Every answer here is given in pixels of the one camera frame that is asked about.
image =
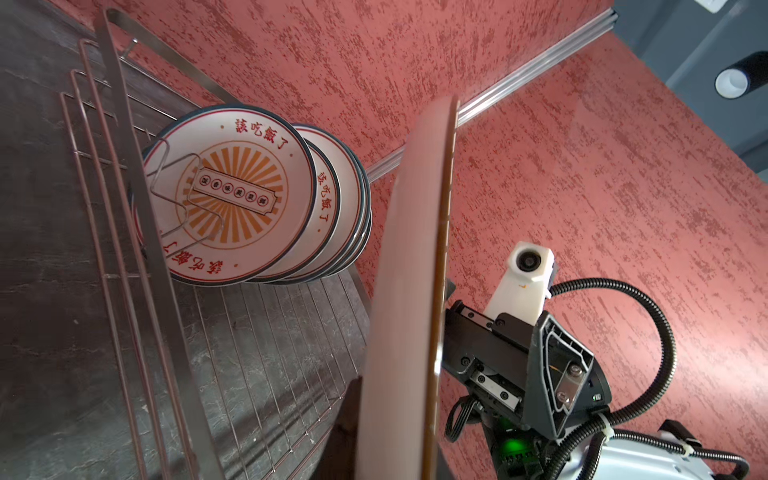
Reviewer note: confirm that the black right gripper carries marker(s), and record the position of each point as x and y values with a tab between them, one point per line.
537	377

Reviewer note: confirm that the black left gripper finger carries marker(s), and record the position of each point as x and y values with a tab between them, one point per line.
337	461

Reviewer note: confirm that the white blue striped plate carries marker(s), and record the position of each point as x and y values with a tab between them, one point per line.
398	417

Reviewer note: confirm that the white sunburst plate green rim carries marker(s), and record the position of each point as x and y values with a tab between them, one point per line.
320	227

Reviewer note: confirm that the white sunburst pattern plate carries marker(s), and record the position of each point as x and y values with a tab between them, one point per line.
232	189

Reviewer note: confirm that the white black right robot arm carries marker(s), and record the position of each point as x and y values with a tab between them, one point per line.
672	453

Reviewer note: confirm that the white rear sunburst plate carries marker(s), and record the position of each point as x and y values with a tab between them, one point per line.
349	258

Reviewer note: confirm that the white plate blue rim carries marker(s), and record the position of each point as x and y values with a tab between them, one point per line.
350	218

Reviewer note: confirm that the black ceiling spotlight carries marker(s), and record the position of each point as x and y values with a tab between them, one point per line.
742	77

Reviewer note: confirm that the metal wire dish rack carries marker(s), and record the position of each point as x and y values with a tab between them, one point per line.
222	382

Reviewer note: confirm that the aluminium right corner post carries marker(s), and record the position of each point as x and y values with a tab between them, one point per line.
537	66

